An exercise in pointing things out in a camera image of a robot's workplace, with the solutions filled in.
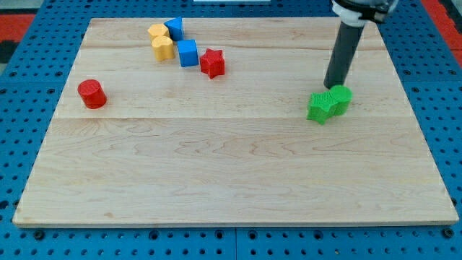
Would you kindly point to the blue cube block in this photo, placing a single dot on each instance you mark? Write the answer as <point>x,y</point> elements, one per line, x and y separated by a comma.
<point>187,50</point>

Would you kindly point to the red star block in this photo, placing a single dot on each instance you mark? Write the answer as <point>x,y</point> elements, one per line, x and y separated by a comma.
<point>212,63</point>

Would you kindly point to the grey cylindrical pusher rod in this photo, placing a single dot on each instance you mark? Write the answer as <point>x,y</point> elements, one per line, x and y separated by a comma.
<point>345,47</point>

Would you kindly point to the blue triangle block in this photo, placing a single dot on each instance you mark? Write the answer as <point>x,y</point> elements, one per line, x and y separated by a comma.
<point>175,27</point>

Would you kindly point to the green star block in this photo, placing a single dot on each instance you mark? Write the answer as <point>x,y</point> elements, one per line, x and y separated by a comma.
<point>321,106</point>

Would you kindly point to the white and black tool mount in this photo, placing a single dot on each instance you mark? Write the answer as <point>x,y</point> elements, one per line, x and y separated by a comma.
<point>356,13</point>

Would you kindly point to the wooden board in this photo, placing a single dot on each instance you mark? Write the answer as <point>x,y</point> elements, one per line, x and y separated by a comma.
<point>174,148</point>

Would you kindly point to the yellow hexagon block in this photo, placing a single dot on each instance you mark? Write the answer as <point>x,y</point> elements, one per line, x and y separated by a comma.
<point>156,30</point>

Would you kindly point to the yellow heart block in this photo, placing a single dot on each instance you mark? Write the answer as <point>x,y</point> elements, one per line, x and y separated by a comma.
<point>163,48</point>

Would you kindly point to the red cylinder block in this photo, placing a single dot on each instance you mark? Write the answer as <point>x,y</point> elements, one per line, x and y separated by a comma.
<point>92,94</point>

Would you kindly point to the green cylinder block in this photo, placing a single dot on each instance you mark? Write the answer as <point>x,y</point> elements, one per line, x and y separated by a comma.
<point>343,97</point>

